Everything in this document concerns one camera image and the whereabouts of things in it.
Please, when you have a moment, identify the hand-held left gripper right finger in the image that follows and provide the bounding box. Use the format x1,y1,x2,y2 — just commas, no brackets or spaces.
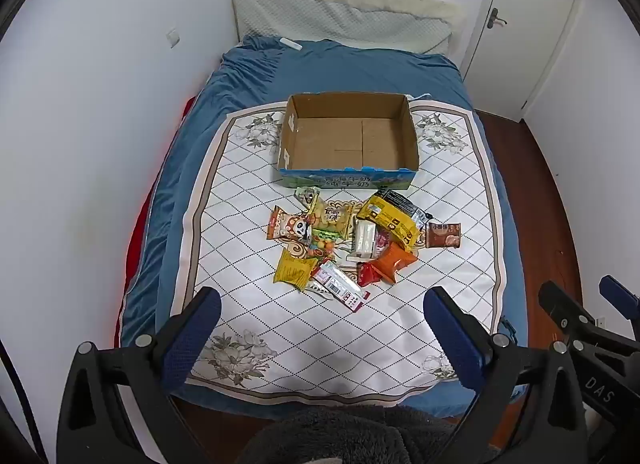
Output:
423,286,589,464

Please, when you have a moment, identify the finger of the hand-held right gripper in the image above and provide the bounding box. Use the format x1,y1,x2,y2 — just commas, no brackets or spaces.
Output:
599,274,640,332
538,280,601,340

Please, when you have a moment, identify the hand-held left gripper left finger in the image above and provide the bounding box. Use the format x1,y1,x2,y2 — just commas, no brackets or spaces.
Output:
56,286,223,464

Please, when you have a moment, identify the orange snack packet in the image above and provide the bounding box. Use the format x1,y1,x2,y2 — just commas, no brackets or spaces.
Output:
372,242,419,285

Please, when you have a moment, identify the brown white snack packet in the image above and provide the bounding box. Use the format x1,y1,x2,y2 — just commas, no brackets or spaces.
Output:
425,222,462,250

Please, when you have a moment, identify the small red snack packet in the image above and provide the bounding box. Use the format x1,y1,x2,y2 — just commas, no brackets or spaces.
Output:
356,262,384,288

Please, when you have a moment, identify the small yellow snack packet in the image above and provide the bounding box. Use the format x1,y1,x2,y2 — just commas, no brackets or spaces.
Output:
273,248,319,291

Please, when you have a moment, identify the red white striped snack packet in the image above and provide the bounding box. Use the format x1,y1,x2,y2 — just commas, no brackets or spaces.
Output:
306,259,370,313

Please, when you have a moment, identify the white translucent snack packet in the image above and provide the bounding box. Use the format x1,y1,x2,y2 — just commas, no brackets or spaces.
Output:
350,218,379,264

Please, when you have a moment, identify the large yellow black snack bag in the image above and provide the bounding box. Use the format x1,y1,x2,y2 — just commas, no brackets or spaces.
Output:
356,189,433,253

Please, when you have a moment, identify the panda print snack packet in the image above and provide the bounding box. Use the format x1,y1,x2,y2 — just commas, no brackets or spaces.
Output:
267,205,314,245

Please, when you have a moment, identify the colourful candy balls packet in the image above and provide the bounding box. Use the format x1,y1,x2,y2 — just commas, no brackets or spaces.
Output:
300,231,346,260

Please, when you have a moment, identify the beige round-crackers snack packet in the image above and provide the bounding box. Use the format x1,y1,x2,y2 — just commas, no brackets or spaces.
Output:
306,196,352,241

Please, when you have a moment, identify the cardboard box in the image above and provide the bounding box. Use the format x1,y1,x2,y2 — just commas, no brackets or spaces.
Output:
274,92,420,191

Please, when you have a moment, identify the floral diamond printed blanket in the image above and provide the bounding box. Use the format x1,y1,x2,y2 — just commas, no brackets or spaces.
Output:
185,99,507,406

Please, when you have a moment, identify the dark fuzzy clothing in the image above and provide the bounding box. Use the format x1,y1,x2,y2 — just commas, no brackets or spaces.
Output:
240,404,473,464

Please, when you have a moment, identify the blue bed sheet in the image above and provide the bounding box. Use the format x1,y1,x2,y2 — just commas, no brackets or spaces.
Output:
117,36,529,417

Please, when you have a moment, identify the white door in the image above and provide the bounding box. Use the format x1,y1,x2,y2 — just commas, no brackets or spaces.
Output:
460,0,587,114

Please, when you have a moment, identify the white quilted headboard cushion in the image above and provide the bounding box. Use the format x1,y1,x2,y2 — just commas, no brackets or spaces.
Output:
231,0,467,56

